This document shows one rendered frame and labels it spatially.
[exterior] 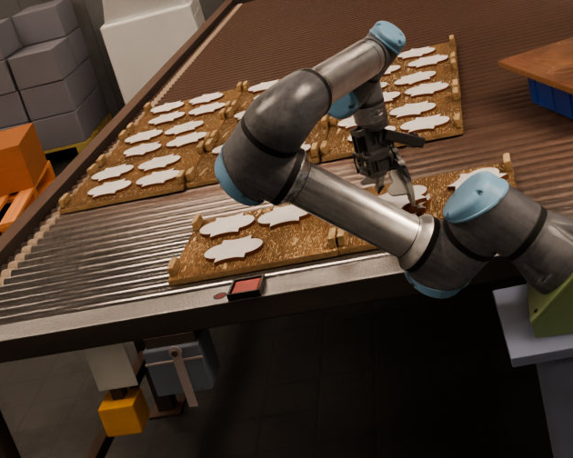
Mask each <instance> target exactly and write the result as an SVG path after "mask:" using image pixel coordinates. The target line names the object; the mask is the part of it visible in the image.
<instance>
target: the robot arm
mask: <svg viewBox="0 0 573 458"><path fill-rule="evenodd" d="M405 44H406V38H405V36H404V34H403V33H402V32H401V30H400V29H398V28H397V27H396V26H395V25H393V24H391V23H389V22H387V21H378V22H376V24H375V25H374V26H373V27H372V29H370V30H369V33H368V34H367V36H366V37H365V38H363V39H362V40H360V41H358V42H356V43H354V44H353V45H351V46H350V47H348V48H346V49H344V50H343V51H341V52H339V53H337V54H336V55H333V56H331V57H330V58H328V59H327V60H325V61H324V62H322V63H320V64H319V65H316V66H314V67H313V68H311V69H310V68H302V69H298V70H296V71H295V72H293V73H291V74H290V75H287V76H285V77H284V78H282V79H281V80H279V81H278V82H276V83H274V84H273V85H271V86H270V87H269V88H267V90H266V91H264V92H263V93H262V94H261V95H259V96H258V97H257V98H256V99H255V100H254V101H253V102H252V103H251V104H250V105H249V107H248V108H247V109H246V111H245V113H244V115H243V116H242V118H241V119H240V121H239V122H238V124H237V126H236V128H235V129H234V131H233V132H232V134H231V135H230V136H229V138H228V139H227V141H226V142H225V143H224V144H223V145H222V147H221V150H220V153H219V155H218V157H217V158H216V161H215V174H216V179H217V181H218V182H219V183H220V186H221V187H222V189H223V190H224V191H225V192H226V193H227V194H228V195H229V196H230V197H231V198H233V199H234V200H235V201H237V202H239V203H241V204H244V205H247V206H252V205H253V206H257V205H259V204H262V203H263V202H264V201H267V202H269V203H271V204H273V205H275V206H279V205H281V204H286V203H289V204H292V205H293V206H295V207H297V208H299V209H301V210H303V211H305V212H307V213H309V214H312V215H313V216H315V217H317V218H319V219H321V220H323V221H325V222H327V223H329V224H332V225H334V226H335V227H337V228H339V229H341V230H343V231H345V232H347V233H349V234H352V235H354V236H355V237H357V238H359V239H361V240H363V241H365V242H367V243H369V244H372V245H374V246H375V247H377V248H379V249H381V250H383V251H385V252H387V253H389V254H392V255H394V256H395V257H396V258H397V260H398V264H399V266H400V268H402V269H403V270H404V273H405V276H406V278H407V280H408V281H409V282H410V283H411V284H414V288H416V289H417V290H418V291H420V292H421V293H422V294H425V295H427V296H430V297H433V298H438V299H444V298H449V297H451V296H454V295H455V294H457V293H458V292H459V291H460V290H461V289H463V288H465V287H466V286H467V285H468V284H469V283H470V281H471V279H472V278H473V277H474V276H475V275H476V274H477V273H478V272H479V271H480V270H481V269H482V268H483V267H484V266H485V265H486V264H487V263H488V262H489V261H490V260H491V259H492V258H493V257H494V256H495V255H496V254H500V255H502V256H503V257H505V258H506V259H508V260H509V261H510V262H511V263H512V264H513V265H515V266H516V267H517V269H518V270H519V271H520V273H521V274H522V275H523V276H524V278H525V279H526V280H527V282H528V283H529V284H530V286H531V287H533V288H534V289H535V290H537V291H538V292H540V293H541V294H549V293H551V292H553V291H554V290H556V289H557V288H558V287H560V286H561V285H562V284H563V283H564V282H565V281H566V280H567V279H568V278H569V277H570V276H571V274H572V273H573V218H572V217H569V216H565V215H563V214H557V213H553V212H550V211H549V210H548V209H546V208H544V207H543V206H541V205H540V204H538V203H537V202H535V201H534V200H532V199H531V198H529V197H528V196H526V195H525V194H523V193H521V192H520V191H519V190H518V189H516V188H515V187H513V186H512V185H510V184H509V183H508V182H507V181H506V180H505V179H502V178H499V177H497V176H496V175H494V174H492V173H490V172H488V171H483V172H478V173H475V174H473V175H471V176H470V177H469V178H468V179H467V180H465V181H464V182H463V183H462V184H461V185H460V186H459V187H458V188H457V189H456V190H455V192H454V193H453V194H452V195H451V196H450V197H449V199H448V200H447V202H446V204H445V206H444V209H443V216H444V217H445V218H444V219H443V220H440V219H438V218H436V217H435V216H433V215H431V214H424V215H421V216H419V217H416V216H414V215H413V214H411V213H409V212H407V211H405V210H403V209H401V208H399V207H397V206H395V205H393V204H391V203H389V202H387V201H386V200H384V199H382V198H380V197H378V196H376V195H374V194H371V193H370V192H368V191H366V190H364V189H362V188H360V187H359V186H357V185H355V184H352V183H350V182H349V181H347V180H345V179H343V178H341V177H339V176H337V175H335V174H332V173H331V172H329V171H328V170H326V169H324V168H322V167H320V166H318V165H316V164H313V163H311V162H309V160H308V157H307V152H306V150H305V149H303V148H301V146H302V144H303V143H304V142H305V141H306V139H307V137H308V135H309V134H310V132H311V131H312V129H313V128H314V126H315V125H316V124H317V122H318V121H319V120H320V119H321V118H322V117H323V116H325V115H326V114H329V115H330V116H332V117H333V118H336V119H346V118H348V117H349V116H351V115H353V116H354V120H355V124H356V125H357V127H355V128H353V129H350V130H349V131H350V134H351V138H352V142H353V146H354V149H355V152H354V153H352V155H353V160H354V164H355V168H356V171H357V174H359V173H360V174H362V175H363V176H365V178H363V179H362V181H361V184H362V185H366V184H375V186H376V189H377V193H378V194H380V192H381V191H382V189H383V188H384V181H385V175H386V174H387V172H389V171H390V173H389V177H390V179H391V181H392V184H391V185H390V186H389V187H388V189H387V191H388V193H389V194H390V195H391V196H398V195H405V194H406V195H407V199H408V200H409V202H410V203H411V205H412V206H415V205H416V200H415V193H414V187H413V185H412V182H411V181H412V180H411V177H410V174H409V171H408V169H407V166H406V164H405V162H404V160H403V159H402V157H401V156H400V154H399V152H398V150H397V148H396V147H395V146H394V142H395V143H400V144H405V145H406V146H407V147H409V148H417V147H419V148H423V147H424V144H425V141H426V139H425V138H424V137H420V136H419V135H418V134H416V133H408V134H406V133H401V132H398V131H394V130H389V129H386V128H385V127H387V126H388V125H389V123H388V119H387V109H386V105H385V100H384V96H383V92H382V88H381V83H380V79H381V77H382V76H383V75H384V73H385V72H386V71H387V69H388V68H389V67H390V66H391V64H392V63H393V62H394V60H395V59H396V58H397V56H398V55H400V52H401V50H402V48H403V47H404V45H405ZM355 158H356V159H357V163H356V159H355ZM357 165H358V168H357ZM392 169H393V170H392ZM395 169H396V170H395ZM391 170H392V171H391Z"/></svg>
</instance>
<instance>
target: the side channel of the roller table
mask: <svg viewBox="0 0 573 458"><path fill-rule="evenodd" d="M234 5H235V3H234V0H229V1H225V2H224V3H223V4H222V5H221V6H219V8H218V9H217V10H216V11H215V12H214V13H213V14H212V15H211V16H210V17H209V18H208V19H207V20H206V21H205V22H204V23H203V24H202V25H201V26H200V28H199V29H198V30H197V31H196V32H195V33H194V34H193V35H192V36H191V37H190V38H189V39H188V40H187V41H186V42H185V43H184V44H183V45H182V46H181V47H180V49H179V50H178V51H177V52H176V53H175V54H174V55H173V56H172V57H171V58H170V59H169V60H168V61H167V62H166V63H165V64H164V65H163V66H162V67H161V69H160V70H159V71H158V72H157V73H156V74H155V75H154V76H153V77H152V78H151V79H150V80H149V81H148V82H147V83H146V84H145V85H144V86H143V87H142V88H141V90H140V91H139V92H138V93H137V94H136V95H135V96H134V97H133V98H132V99H131V100H130V101H129V102H128V103H127V104H126V105H125V106H124V107H123V108H122V110H121V111H120V112H119V113H118V114H117V115H116V116H115V117H114V118H113V119H112V120H111V121H110V122H109V123H108V124H107V125H106V126H105V127H104V128H103V129H102V131H101V132H100V133H99V134H98V135H97V136H96V137H95V138H94V139H93V140H92V141H91V142H90V143H89V144H88V145H87V146H86V147H85V148H84V149H83V151H82V152H81V153H80V154H79V155H78V156H77V157H76V158H75V159H74V160H73V161H72V162H71V163H70V164H69V165H68V166H67V167H66V168H65V169H64V171H63V172H62V173H61V174H60V175H59V176H58V177H57V178H56V179H55V180H54V181H53V182H52V183H51V184H50V185H49V186H47V188H46V189H45V190H44V191H43V192H42V193H41V194H40V195H39V196H38V197H37V198H36V199H35V200H34V201H33V202H32V203H31V204H30V205H29V206H28V207H27V208H26V209H25V211H24V212H23V213H22V214H21V215H20V216H19V217H18V218H17V219H16V220H15V221H14V222H13V223H12V224H11V225H10V226H9V227H8V228H7V229H6V230H5V232H4V233H3V234H2V235H1V236H0V268H1V266H2V264H7V259H8V258H9V257H10V256H14V253H15V250H16V249H21V243H22V242H27V236H28V235H30V234H33V231H34V229H35V228H38V227H39V224H40V222H43V221H44V220H45V217H46V216H47V215H49V214H51V210H52V209H55V208H56V204H57V203H58V200H59V199H60V198H61V197H62V196H63V194H66V193H67V192H68V191H72V186H73V185H76V182H77V181H78V180H81V177H82V175H84V174H85V172H86V170H87V169H88V168H89V167H90V166H91V165H92V164H94V163H95V161H96V160H97V158H98V157H99V156H100V155H101V154H103V152H104V151H106V150H107V147H108V146H111V143H112V142H114V141H115V139H116V138H117V137H118V135H119V134H120V133H121V132H122V131H123V130H124V129H126V126H127V125H129V123H130V122H132V121H133V119H134V118H135V117H136V115H137V114H139V112H140V110H143V107H144V106H145V104H146V103H149V100H152V97H153V96H155V94H156V93H157V92H158V90H161V87H162V86H164V84H166V81H168V80H169V78H171V76H172V75H173V74H174V72H176V70H177V69H179V66H181V64H183V63H184V62H185V60H186V59H187V58H188V57H189V56H190V55H191V54H193V52H194V51H195V49H196V48H197V47H198V46H199V45H201V42H203V40H205V38H206V37H207V36H208V35H209V34H210V33H211V32H212V31H213V29H214V28H215V27H216V26H217V24H219V22H221V20H222V19H223V18H224V17H225V16H226V15H227V13H229V11H231V9H232V7H234Z"/></svg>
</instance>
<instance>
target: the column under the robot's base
mask: <svg viewBox="0 0 573 458"><path fill-rule="evenodd" d="M493 296H494V300H495V304H496V307H497V310H498V317H499V321H500V323H501V327H502V331H503V334H504V337H505V341H506V345H507V348H508V354H509V358H510V361H511V364H512V366H513V367H518V366H523V365H528V364H533V363H535V364H536V366H537V370H538V379H539V384H540V389H541V394H542V399H543V404H544V409H545V414H546V418H547V424H548V432H549V438H550V442H551V447H552V453H553V457H554V458H573V334H561V335H553V336H546V337H539V338H535V335H534V329H533V325H532V324H531V323H530V317H529V306H528V287H527V285H526V284H522V285H517V286H512V287H508V288H503V289H498V290H494V291H493Z"/></svg>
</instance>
